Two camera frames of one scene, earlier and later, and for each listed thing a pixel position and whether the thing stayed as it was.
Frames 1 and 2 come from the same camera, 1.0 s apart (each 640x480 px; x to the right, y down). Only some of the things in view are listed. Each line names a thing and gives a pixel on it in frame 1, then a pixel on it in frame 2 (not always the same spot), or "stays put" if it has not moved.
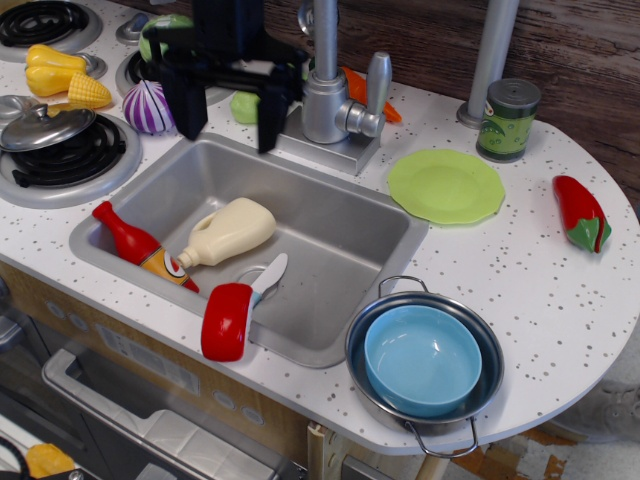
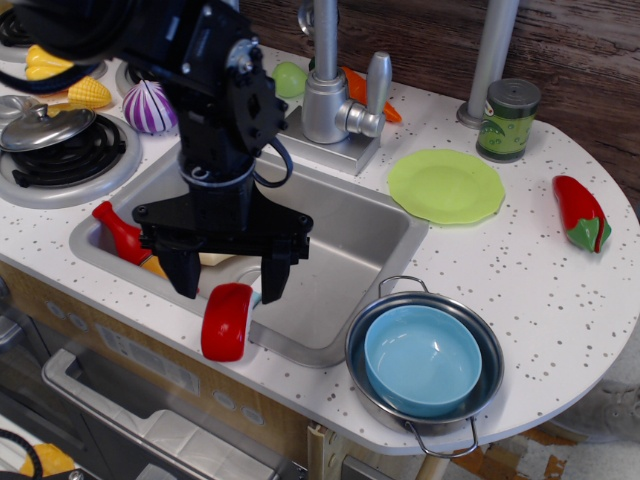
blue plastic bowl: [424, 360] stays put
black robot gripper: [226, 42] → [223, 219]
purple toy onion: [147, 108] stays put
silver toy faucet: [327, 125] stays put
